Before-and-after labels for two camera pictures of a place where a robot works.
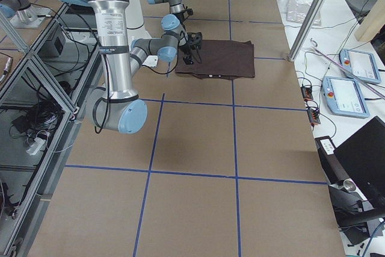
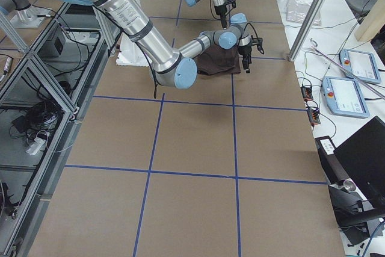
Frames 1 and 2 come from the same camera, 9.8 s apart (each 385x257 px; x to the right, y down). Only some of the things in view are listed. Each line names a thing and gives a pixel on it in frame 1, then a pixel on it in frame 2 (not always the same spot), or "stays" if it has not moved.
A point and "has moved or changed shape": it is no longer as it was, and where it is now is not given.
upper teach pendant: (362, 65) stays
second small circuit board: (313, 115) stays
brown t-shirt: (225, 59) has moved or changed shape
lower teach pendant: (343, 97) stays
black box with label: (332, 166) stays
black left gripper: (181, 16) -> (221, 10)
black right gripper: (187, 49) -> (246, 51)
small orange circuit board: (307, 92) stays
